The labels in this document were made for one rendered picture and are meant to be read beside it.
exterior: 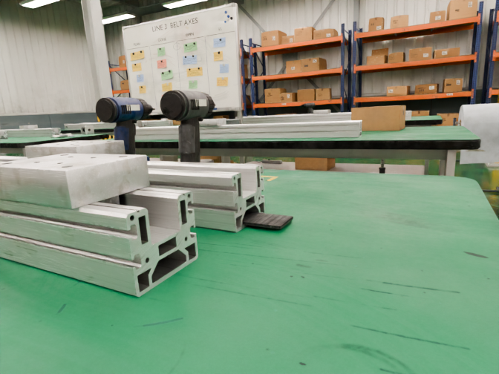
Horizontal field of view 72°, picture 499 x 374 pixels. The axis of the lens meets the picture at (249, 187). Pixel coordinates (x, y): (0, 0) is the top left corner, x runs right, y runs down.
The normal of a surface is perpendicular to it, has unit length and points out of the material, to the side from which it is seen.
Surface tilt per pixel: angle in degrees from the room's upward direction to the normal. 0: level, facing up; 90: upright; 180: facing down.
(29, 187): 90
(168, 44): 90
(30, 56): 90
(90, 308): 0
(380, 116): 87
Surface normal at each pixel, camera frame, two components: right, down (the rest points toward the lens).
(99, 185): 0.88, 0.06
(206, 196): -0.47, 0.22
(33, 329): -0.05, -0.97
